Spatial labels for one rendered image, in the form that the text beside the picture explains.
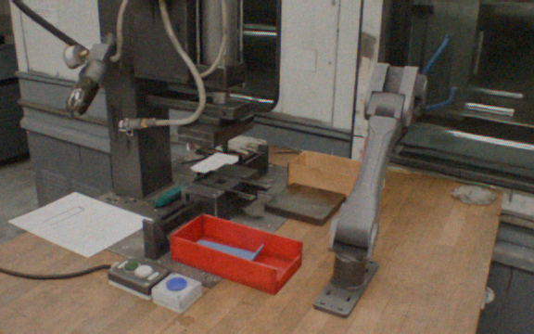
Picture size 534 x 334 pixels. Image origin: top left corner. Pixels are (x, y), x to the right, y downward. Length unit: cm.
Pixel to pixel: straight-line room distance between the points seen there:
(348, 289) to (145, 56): 70
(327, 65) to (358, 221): 88
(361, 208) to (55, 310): 59
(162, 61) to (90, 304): 56
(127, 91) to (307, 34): 72
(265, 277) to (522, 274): 99
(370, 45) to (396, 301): 87
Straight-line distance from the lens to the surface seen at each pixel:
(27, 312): 100
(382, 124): 100
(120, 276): 99
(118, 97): 130
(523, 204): 160
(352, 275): 95
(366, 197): 95
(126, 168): 135
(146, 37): 120
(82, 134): 263
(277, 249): 105
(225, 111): 113
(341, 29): 167
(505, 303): 179
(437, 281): 106
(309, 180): 139
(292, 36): 176
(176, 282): 94
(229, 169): 130
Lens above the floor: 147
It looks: 22 degrees down
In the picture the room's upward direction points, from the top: 1 degrees clockwise
